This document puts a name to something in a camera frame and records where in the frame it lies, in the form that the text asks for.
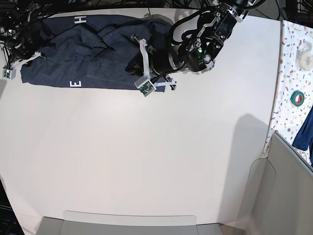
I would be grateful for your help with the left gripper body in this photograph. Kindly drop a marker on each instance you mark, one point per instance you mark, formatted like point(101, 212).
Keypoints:
point(161, 60)

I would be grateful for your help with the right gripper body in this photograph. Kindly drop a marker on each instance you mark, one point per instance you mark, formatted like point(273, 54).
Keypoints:
point(21, 49)

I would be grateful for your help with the dark blue printed t-shirt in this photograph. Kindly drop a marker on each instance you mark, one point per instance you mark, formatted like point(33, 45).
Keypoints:
point(90, 54)

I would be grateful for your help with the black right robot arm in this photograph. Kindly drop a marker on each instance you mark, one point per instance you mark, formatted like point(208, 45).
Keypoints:
point(14, 18)

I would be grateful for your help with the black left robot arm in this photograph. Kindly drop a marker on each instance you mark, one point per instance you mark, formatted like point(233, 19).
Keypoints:
point(193, 43)

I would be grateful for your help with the terrazzo patterned side surface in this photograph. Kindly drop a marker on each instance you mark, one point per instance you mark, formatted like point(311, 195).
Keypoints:
point(285, 118)

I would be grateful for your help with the green tape roll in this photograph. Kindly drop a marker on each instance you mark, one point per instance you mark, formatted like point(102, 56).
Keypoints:
point(297, 98)

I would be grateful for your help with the clear tape dispenser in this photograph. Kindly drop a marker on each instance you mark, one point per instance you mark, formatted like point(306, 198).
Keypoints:
point(304, 57)

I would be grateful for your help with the blue cloth at right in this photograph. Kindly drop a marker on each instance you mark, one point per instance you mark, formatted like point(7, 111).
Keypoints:
point(304, 137)

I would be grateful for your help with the grey front divider panel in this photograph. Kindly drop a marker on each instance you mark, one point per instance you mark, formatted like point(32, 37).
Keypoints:
point(83, 223)

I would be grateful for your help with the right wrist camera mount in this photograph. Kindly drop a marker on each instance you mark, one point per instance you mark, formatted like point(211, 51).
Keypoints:
point(9, 70)

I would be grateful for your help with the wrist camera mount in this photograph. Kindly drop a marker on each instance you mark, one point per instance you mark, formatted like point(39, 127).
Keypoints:
point(147, 84)
point(9, 70)

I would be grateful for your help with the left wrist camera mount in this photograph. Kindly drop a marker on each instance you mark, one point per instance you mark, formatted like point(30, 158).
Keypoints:
point(147, 84)

